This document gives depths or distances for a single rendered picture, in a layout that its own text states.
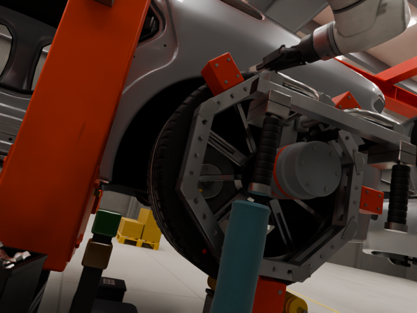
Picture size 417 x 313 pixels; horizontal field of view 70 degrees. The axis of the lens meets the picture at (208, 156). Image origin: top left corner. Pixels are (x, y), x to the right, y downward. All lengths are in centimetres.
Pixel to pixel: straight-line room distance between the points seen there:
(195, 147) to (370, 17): 50
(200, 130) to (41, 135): 35
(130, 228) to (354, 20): 512
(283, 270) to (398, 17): 65
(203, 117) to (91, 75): 28
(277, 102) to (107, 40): 40
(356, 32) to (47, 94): 71
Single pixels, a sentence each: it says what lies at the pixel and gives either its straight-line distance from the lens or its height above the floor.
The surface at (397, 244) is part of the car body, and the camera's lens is 353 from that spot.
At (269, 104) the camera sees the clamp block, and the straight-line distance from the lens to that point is 59.
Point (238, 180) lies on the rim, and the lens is 91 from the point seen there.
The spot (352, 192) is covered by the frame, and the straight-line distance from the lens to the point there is 99.
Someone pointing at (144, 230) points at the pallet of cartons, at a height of 29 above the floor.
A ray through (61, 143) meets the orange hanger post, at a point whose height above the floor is 77.
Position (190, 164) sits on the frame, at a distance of 73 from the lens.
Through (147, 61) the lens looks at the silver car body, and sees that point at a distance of 135.
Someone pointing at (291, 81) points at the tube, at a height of 100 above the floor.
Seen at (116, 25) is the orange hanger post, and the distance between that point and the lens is 77.
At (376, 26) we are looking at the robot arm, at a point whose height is 119.
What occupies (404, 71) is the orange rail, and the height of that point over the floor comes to 325.
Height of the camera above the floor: 68
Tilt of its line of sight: 12 degrees up
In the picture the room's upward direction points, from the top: 13 degrees clockwise
